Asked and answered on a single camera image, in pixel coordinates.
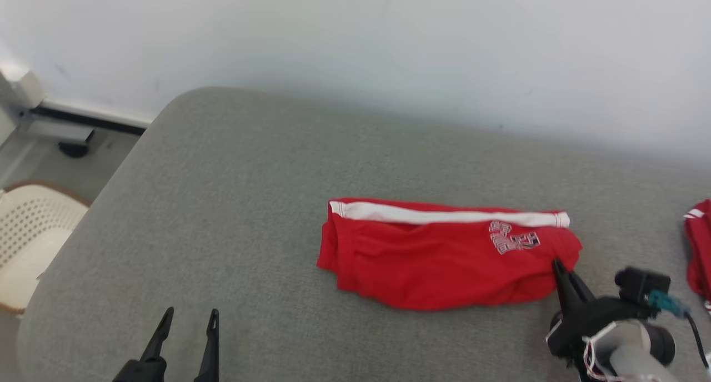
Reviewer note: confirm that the cream perforated laundry basket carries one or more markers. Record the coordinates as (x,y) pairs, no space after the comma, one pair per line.
(33,232)

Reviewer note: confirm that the black round frame foot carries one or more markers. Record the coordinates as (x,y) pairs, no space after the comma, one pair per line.
(75,149)

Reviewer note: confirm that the white plastic wall box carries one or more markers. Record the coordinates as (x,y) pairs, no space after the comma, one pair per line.
(25,90)

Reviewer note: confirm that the black white skirting board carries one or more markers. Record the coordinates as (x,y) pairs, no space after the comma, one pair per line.
(111,124)

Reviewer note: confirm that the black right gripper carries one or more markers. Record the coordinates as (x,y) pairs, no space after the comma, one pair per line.
(577,326)

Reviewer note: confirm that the red shorts with white stripe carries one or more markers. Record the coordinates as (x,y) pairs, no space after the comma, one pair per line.
(433,265)

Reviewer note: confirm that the red white basketball jersey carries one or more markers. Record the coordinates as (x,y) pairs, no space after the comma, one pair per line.
(701,249)

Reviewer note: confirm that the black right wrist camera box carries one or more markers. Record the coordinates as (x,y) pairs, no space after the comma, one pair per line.
(639,285)

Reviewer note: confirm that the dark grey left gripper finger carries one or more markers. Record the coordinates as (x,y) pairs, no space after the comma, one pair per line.
(153,360)
(210,354)

